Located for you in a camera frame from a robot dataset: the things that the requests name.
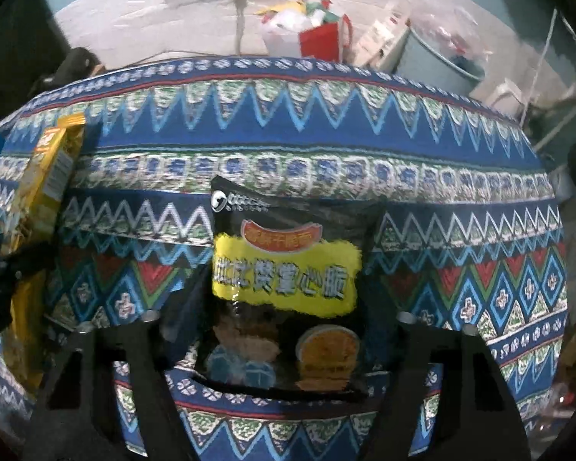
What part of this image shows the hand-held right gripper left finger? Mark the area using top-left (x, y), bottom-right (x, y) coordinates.
top-left (22, 269), bottom-right (213, 461)

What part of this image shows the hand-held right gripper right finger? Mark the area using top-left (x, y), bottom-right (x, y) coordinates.
top-left (362, 293), bottom-right (531, 461)

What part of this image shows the long yellow snack packet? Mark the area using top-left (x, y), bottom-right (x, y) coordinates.
top-left (0, 113), bottom-right (88, 397)

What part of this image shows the black snack bag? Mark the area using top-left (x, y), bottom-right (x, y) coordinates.
top-left (193, 175), bottom-right (382, 393)

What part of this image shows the black round device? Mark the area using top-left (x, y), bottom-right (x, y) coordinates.
top-left (28, 47), bottom-right (103, 93)

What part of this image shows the patterned blue blanket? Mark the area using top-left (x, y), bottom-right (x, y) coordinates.
top-left (0, 56), bottom-right (569, 461)

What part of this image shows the light blue bucket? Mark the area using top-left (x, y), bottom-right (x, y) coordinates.
top-left (397, 25), bottom-right (487, 98)

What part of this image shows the white cardboard carton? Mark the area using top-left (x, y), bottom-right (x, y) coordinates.
top-left (354, 0), bottom-right (412, 72)

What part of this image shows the red paper bag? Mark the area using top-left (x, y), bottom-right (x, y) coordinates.
top-left (299, 13), bottom-right (355, 64)

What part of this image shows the grey plug with cable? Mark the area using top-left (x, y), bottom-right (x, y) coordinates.
top-left (227, 0), bottom-right (249, 57)

